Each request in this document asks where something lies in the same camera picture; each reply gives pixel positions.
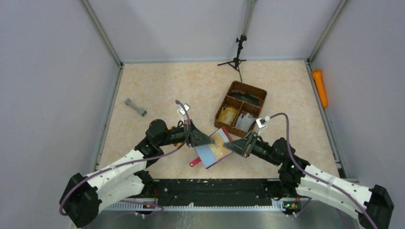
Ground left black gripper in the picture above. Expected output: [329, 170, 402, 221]
[158, 119, 215, 147]

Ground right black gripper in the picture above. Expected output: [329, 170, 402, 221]
[224, 130, 281, 166]

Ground gold credit card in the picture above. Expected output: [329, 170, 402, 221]
[209, 129, 231, 160]

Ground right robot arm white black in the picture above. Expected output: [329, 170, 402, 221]
[224, 131, 394, 229]

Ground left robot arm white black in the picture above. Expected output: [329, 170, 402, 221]
[59, 119, 214, 228]

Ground light blue card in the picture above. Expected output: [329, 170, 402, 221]
[193, 130, 233, 168]

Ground silver cards in basket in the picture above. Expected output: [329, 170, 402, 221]
[235, 113, 256, 132]

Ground gold card in basket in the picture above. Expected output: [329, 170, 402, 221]
[217, 106, 238, 125]

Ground yellow toy block car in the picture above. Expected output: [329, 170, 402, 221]
[169, 126, 184, 146]

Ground brown wicker divided basket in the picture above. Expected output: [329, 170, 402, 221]
[213, 81, 267, 137]

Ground black item in basket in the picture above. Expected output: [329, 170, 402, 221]
[230, 92, 259, 106]

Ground grey plastic connector piece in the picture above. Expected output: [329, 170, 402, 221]
[124, 98, 147, 117]

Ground black mini tripod stand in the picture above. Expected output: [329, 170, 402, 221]
[217, 35, 247, 82]

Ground orange flashlight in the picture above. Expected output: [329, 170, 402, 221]
[312, 69, 328, 108]

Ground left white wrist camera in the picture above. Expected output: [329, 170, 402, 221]
[177, 103, 190, 122]

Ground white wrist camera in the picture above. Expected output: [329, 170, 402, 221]
[177, 103, 190, 122]
[256, 116, 271, 135]

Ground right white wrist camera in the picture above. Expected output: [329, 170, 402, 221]
[256, 116, 271, 135]

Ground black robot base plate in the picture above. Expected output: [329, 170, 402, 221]
[134, 178, 297, 207]

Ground white perforated cable duct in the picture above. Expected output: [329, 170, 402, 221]
[105, 201, 286, 212]

